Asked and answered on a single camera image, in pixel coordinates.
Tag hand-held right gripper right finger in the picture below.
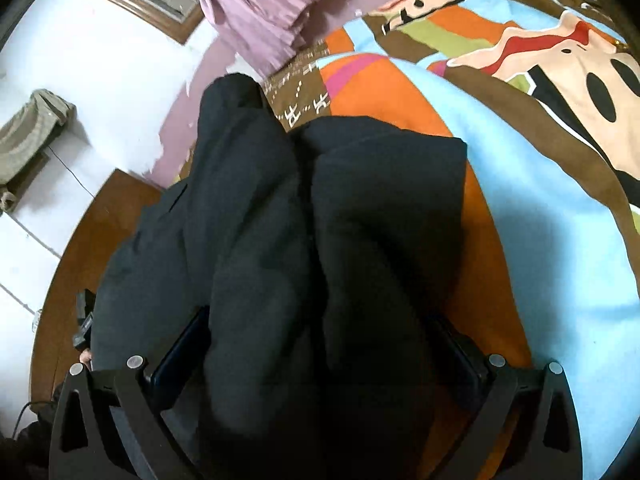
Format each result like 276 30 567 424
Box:
430 317 583 480

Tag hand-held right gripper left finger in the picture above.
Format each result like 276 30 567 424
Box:
48 305 213 480

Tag black garment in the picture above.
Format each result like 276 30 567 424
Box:
90 72 468 480

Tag dark clothes pile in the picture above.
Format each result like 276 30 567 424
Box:
0 400 58 480

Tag brown wooden bed board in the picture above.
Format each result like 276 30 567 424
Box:
31 169 166 411

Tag cartoon printed blanket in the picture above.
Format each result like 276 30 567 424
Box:
172 0 640 480

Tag beige cloth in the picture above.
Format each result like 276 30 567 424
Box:
0 89 77 211

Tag pink curtain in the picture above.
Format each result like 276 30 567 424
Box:
197 0 346 78

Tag thin black cable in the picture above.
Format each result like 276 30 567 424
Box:
47 147 97 199

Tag wooden window frame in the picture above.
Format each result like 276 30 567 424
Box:
55 0 207 46

